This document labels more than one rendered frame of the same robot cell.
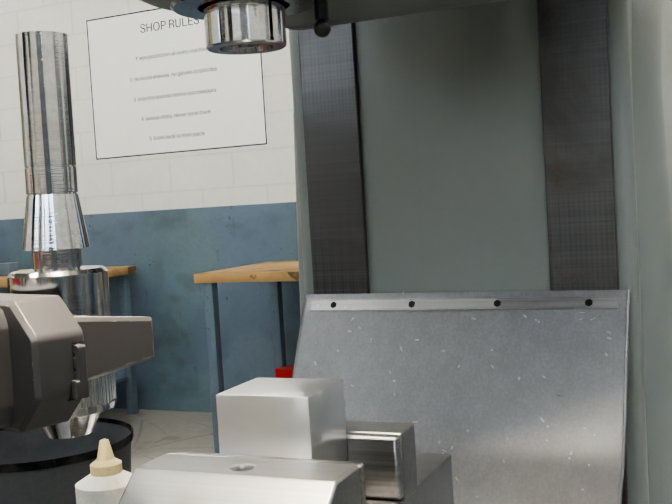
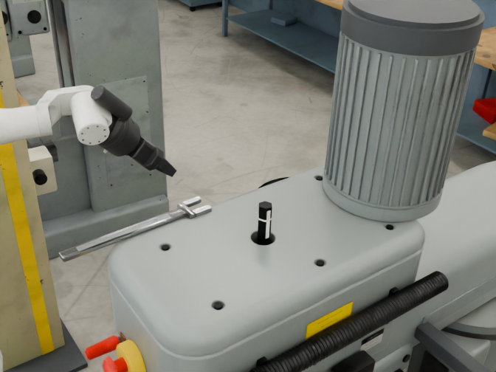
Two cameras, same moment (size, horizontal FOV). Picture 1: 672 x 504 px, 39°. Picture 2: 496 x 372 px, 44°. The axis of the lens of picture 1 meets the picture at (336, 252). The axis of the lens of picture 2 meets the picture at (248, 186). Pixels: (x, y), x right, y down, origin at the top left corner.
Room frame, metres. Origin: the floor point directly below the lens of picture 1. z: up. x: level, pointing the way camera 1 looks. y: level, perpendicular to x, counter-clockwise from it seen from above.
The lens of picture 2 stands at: (-0.09, -0.29, 2.46)
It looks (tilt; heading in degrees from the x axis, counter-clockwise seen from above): 33 degrees down; 29
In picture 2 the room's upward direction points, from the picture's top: 2 degrees clockwise
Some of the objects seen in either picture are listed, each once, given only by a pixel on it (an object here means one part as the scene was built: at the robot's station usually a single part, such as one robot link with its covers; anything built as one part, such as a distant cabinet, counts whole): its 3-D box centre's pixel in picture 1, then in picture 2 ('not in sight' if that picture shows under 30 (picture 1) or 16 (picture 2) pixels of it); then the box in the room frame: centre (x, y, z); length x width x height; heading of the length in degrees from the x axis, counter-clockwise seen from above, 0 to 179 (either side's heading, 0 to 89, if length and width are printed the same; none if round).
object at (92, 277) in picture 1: (58, 279); not in sight; (0.46, 0.13, 1.16); 0.05 x 0.05 x 0.01
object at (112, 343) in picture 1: (102, 346); not in sight; (0.44, 0.11, 1.13); 0.06 x 0.02 x 0.03; 141
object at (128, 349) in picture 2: not in sight; (131, 361); (0.36, 0.14, 1.76); 0.06 x 0.02 x 0.06; 65
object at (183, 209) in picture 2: not in sight; (137, 228); (0.48, 0.22, 1.89); 0.24 x 0.04 x 0.01; 156
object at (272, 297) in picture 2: not in sight; (268, 274); (0.58, 0.04, 1.81); 0.47 x 0.26 x 0.16; 155
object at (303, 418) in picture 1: (283, 435); not in sight; (0.57, 0.04, 1.05); 0.06 x 0.05 x 0.06; 67
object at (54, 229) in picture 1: (49, 153); not in sight; (0.46, 0.13, 1.22); 0.03 x 0.03 x 0.11
